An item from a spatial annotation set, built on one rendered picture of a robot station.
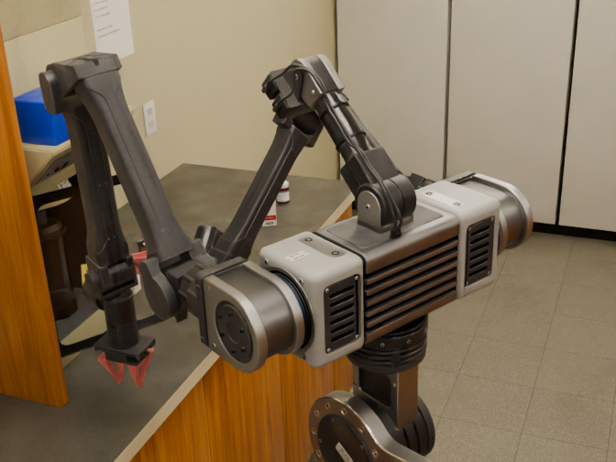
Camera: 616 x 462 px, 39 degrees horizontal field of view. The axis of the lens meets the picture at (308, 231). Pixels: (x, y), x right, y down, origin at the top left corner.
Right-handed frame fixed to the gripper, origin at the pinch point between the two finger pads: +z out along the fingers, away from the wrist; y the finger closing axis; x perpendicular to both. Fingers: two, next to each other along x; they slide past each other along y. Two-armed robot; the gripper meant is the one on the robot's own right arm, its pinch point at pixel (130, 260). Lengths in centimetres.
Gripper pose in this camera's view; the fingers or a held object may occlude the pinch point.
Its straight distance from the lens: 202.3
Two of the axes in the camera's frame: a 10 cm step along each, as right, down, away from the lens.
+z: -9.3, -1.2, 3.4
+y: -0.4, -9.1, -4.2
